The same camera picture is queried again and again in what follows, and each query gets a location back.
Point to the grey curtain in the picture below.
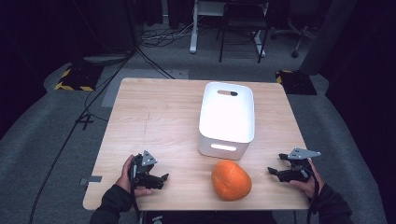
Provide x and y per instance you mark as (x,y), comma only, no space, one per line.
(327,34)

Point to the grey tape strip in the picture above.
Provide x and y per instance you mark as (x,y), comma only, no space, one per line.
(93,179)

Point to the white desk frame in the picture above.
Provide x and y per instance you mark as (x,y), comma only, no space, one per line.
(193,31)

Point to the black tape cross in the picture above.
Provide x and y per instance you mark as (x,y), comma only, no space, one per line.
(85,121)

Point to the white plastic storage basket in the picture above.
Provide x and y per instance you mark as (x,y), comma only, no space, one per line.
(226,121)

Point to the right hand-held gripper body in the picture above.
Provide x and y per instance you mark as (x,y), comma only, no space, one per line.
(297,174)

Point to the person's dark clothed body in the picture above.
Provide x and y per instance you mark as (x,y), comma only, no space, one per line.
(211,218)

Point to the person's right hand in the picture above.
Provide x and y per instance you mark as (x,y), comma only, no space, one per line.
(311,186)

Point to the yellow black striped floor mat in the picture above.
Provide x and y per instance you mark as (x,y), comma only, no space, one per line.
(295,82)
(79,77)

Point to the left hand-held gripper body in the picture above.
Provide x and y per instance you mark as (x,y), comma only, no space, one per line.
(140,174)

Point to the grey stand base plate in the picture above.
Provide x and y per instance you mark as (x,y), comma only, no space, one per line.
(104,59)

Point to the office chair wheeled base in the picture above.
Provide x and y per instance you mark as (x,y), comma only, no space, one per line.
(299,32)

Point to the orange pumpkin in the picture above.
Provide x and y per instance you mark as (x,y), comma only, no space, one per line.
(232,182)

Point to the black metal chair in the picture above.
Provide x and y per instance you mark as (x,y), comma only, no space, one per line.
(243,18)

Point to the person's left hand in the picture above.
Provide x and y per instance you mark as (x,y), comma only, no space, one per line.
(124,180)

